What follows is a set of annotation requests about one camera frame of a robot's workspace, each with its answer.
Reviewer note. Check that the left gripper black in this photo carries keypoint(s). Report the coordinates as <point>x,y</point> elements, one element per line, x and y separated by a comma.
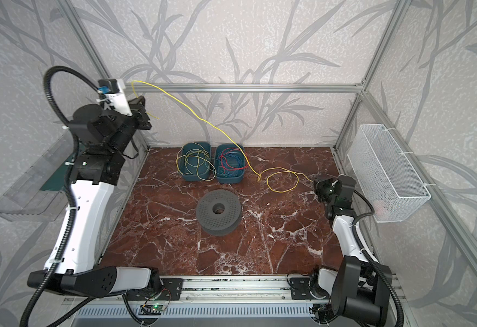
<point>141,113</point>

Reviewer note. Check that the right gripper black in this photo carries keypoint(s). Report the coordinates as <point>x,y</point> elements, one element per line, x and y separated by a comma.
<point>323,186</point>

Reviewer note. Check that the teal plastic bin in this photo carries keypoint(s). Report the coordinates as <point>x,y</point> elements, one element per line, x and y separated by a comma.
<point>194,162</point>
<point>230,163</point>

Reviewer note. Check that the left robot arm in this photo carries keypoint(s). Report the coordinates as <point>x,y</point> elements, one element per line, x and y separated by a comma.
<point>100,132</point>

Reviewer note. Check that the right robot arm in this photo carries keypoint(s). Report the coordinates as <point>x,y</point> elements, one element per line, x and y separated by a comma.
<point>361,288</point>

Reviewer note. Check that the pink object in basket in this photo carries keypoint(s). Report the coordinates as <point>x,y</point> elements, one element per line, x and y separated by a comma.
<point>381,210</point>

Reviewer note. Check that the small green circuit board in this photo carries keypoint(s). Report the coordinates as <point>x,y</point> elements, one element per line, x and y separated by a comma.
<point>153,310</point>

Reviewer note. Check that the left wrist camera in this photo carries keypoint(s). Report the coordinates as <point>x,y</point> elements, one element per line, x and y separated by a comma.
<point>112,96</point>

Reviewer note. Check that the white wire mesh basket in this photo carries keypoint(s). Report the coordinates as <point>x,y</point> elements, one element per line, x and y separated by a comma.
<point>384,172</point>

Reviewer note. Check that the aluminium frame crossbar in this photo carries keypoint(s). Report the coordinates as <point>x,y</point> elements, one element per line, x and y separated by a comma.
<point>246,88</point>

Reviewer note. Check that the grey perforated cable spool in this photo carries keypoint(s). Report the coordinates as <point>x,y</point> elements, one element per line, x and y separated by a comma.
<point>219,212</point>

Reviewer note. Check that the clear plastic wall tray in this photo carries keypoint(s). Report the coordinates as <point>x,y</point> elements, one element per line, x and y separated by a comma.
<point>26,201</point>

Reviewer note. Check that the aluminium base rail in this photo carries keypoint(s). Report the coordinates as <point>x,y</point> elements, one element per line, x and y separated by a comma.
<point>214,289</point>

